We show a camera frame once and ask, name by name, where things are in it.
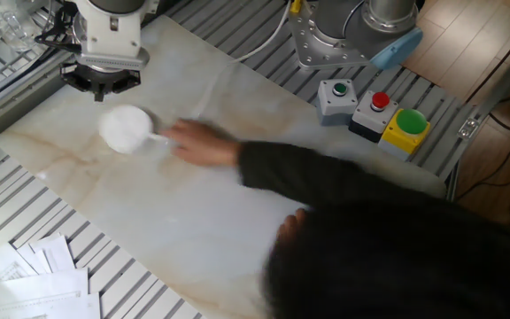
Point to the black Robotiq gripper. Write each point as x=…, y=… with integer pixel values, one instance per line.
x=118, y=80

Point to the round white power strip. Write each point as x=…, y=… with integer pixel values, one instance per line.
x=124, y=128

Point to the silver grey UR5 robot arm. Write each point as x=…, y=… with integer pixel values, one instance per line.
x=109, y=31

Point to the person's right forearm black sleeve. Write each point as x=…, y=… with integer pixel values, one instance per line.
x=317, y=175

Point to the grey box small green button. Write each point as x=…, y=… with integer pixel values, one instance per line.
x=337, y=102

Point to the grey box red button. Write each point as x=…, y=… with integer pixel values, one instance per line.
x=368, y=119

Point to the yellow box green button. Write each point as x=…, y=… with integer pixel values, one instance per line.
x=403, y=133

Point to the person's right hand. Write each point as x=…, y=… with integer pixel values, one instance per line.
x=202, y=144

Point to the person's left hand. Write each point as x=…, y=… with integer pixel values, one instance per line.
x=290, y=226

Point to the clear plastic packaging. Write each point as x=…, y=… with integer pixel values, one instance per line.
x=7, y=22

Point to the beige marble tile board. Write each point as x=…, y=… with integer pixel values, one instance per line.
x=171, y=208

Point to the white printed paper sheet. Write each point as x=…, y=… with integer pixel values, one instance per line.
x=38, y=285
x=56, y=252
x=2, y=266
x=60, y=310

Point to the person's head black hair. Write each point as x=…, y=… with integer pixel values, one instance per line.
x=392, y=270

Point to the grey aluminium side rail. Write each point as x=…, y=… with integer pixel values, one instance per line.
x=11, y=106

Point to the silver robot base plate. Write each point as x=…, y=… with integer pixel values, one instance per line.
x=321, y=49

